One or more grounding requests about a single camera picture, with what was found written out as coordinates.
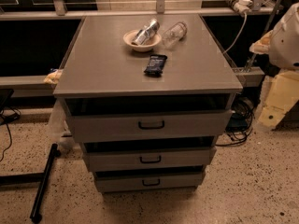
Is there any bottom grey drawer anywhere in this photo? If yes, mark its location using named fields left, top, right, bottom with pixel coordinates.
left=95, top=172, right=205, bottom=192

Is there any white power cable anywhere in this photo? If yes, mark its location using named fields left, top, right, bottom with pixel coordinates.
left=221, top=12, right=249, bottom=56

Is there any black cable on floor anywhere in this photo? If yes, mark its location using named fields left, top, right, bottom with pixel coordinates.
left=0, top=105, right=22, bottom=162

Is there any dark blue snack packet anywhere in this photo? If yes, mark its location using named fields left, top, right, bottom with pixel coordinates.
left=144, top=54, right=167, bottom=77

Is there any grey drawer cabinet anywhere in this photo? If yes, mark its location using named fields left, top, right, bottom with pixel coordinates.
left=54, top=15, right=242, bottom=181

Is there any beige ceramic bowl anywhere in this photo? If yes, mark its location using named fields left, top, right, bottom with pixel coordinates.
left=123, top=30, right=162, bottom=52

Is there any clear plastic bottle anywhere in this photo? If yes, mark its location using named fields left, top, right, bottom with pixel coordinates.
left=162, top=21, right=188, bottom=49

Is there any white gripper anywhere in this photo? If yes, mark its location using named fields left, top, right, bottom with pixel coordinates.
left=249, top=31, right=299, bottom=129

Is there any black cable bundle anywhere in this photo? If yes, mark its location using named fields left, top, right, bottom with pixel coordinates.
left=215, top=96, right=256, bottom=147

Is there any top grey drawer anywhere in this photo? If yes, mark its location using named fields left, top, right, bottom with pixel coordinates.
left=66, top=110, right=232, bottom=143

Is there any middle grey drawer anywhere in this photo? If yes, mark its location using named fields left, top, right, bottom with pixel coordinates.
left=83, top=147, right=216, bottom=172

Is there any grey drawer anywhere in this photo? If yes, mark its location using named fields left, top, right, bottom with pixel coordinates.
left=66, top=110, right=232, bottom=143
left=83, top=147, right=216, bottom=172
left=95, top=172, right=205, bottom=192

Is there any white power strip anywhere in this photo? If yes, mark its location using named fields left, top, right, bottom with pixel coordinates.
left=225, top=0, right=252, bottom=15

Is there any silver metal can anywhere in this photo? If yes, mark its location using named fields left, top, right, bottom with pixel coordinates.
left=132, top=19, right=160, bottom=46

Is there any yellow crumpled cloth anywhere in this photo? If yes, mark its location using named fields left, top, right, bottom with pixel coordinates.
left=44, top=69, right=63, bottom=85

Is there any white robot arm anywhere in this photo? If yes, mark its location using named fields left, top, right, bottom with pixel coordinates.
left=249, top=3, right=299, bottom=130

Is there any black floor stand bar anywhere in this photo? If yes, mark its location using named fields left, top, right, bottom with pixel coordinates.
left=0, top=144, right=61, bottom=224

